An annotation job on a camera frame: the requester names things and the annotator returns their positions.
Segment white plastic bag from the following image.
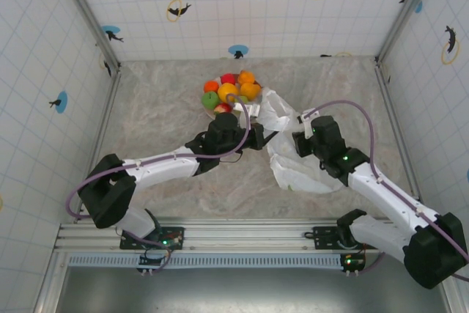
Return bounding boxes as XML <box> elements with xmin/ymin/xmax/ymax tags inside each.
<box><xmin>256</xmin><ymin>86</ymin><xmax>347</xmax><ymax>195</ymax></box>

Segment green apple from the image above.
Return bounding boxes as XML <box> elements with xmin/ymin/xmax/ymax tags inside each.
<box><xmin>201</xmin><ymin>92</ymin><xmax>221</xmax><ymax>110</ymax></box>

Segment large yellow-orange orange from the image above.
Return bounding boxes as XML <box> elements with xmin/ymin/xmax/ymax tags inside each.
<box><xmin>217</xmin><ymin>82</ymin><xmax>240</xmax><ymax>103</ymax></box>

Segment orange with stem dimple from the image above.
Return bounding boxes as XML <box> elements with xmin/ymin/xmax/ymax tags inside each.
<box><xmin>240</xmin><ymin>82</ymin><xmax>262</xmax><ymax>101</ymax></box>

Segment round pink plate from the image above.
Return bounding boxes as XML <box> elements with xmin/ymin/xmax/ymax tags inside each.
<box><xmin>202</xmin><ymin>75</ymin><xmax>263</xmax><ymax>120</ymax></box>

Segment right small circuit board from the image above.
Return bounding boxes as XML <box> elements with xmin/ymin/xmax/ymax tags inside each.
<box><xmin>340</xmin><ymin>254</ymin><xmax>367</xmax><ymax>272</ymax></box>

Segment small circuit board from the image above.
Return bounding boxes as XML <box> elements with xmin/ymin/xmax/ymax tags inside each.
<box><xmin>138</xmin><ymin>254</ymin><xmax>162</xmax><ymax>273</ymax></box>
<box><xmin>340</xmin><ymin>254</ymin><xmax>367</xmax><ymax>272</ymax></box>

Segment left small circuit board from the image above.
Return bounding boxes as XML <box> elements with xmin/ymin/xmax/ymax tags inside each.
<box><xmin>138</xmin><ymin>254</ymin><xmax>162</xmax><ymax>273</ymax></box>

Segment grey metal sheet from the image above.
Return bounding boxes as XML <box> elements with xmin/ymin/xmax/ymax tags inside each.
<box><xmin>36</xmin><ymin>265</ymin><xmax>459</xmax><ymax>313</ymax></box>

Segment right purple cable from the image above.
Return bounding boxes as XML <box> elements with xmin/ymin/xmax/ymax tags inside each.
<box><xmin>309</xmin><ymin>99</ymin><xmax>469</xmax><ymax>277</ymax></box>

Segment purple cable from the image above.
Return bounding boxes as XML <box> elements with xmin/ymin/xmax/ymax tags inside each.
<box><xmin>309</xmin><ymin>99</ymin><xmax>469</xmax><ymax>277</ymax></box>
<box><xmin>64</xmin><ymin>93</ymin><xmax>254</xmax><ymax>276</ymax></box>

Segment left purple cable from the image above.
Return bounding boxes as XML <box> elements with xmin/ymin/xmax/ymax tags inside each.
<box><xmin>64</xmin><ymin>93</ymin><xmax>254</xmax><ymax>276</ymax></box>

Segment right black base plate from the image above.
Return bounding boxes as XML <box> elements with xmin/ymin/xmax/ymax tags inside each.
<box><xmin>306</xmin><ymin>225</ymin><xmax>382</xmax><ymax>251</ymax></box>

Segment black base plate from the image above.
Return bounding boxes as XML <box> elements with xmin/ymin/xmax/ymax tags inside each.
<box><xmin>119</xmin><ymin>225</ymin><xmax>186</xmax><ymax>251</ymax></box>
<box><xmin>306</xmin><ymin>225</ymin><xmax>382</xmax><ymax>251</ymax></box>

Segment aluminium mounting rail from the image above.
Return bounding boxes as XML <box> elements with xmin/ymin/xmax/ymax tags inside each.
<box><xmin>53</xmin><ymin>217</ymin><xmax>452</xmax><ymax>254</ymax></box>

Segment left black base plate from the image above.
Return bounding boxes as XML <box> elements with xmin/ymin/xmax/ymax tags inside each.
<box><xmin>119</xmin><ymin>225</ymin><xmax>186</xmax><ymax>251</ymax></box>

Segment white slotted cable duct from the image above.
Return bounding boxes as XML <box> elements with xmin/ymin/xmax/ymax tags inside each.
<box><xmin>67</xmin><ymin>253</ymin><xmax>349</xmax><ymax>268</ymax></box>

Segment small dolphin yellow ring sticker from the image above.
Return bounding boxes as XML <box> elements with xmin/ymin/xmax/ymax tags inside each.
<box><xmin>166</xmin><ymin>0</ymin><xmax>192</xmax><ymax>23</ymax></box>

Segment aluminium frame post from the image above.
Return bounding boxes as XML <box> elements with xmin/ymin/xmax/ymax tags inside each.
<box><xmin>53</xmin><ymin>0</ymin><xmax>122</xmax><ymax>72</ymax></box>
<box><xmin>376</xmin><ymin>0</ymin><xmax>439</xmax><ymax>65</ymax></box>

